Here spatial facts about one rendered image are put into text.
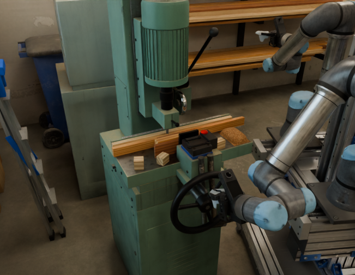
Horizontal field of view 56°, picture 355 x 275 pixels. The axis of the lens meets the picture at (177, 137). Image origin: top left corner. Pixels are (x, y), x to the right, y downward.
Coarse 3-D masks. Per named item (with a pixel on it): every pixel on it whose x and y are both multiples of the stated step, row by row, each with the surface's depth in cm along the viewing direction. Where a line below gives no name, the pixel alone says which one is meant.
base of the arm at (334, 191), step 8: (336, 176) 125; (336, 184) 125; (344, 184) 121; (328, 192) 128; (336, 192) 124; (344, 192) 122; (352, 192) 120; (328, 200) 128; (336, 200) 124; (344, 200) 124; (352, 200) 121; (344, 208) 123; (352, 208) 122
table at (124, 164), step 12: (216, 132) 158; (228, 144) 149; (120, 156) 140; (132, 156) 140; (144, 156) 140; (228, 156) 147; (120, 168) 135; (132, 168) 132; (144, 168) 132; (156, 168) 132; (168, 168) 135; (180, 168) 138; (132, 180) 129; (144, 180) 132; (156, 180) 135; (180, 180) 135
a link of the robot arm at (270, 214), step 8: (248, 200) 92; (256, 200) 90; (264, 200) 88; (272, 200) 88; (280, 200) 89; (248, 208) 90; (256, 208) 87; (264, 208) 84; (272, 208) 84; (280, 208) 85; (248, 216) 90; (256, 216) 86; (264, 216) 84; (272, 216) 84; (280, 216) 85; (256, 224) 88; (264, 224) 84; (272, 224) 84; (280, 224) 85
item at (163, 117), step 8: (152, 104) 146; (160, 104) 145; (152, 112) 149; (160, 112) 139; (168, 112) 138; (176, 112) 138; (160, 120) 141; (168, 120) 138; (176, 120) 140; (168, 128) 140
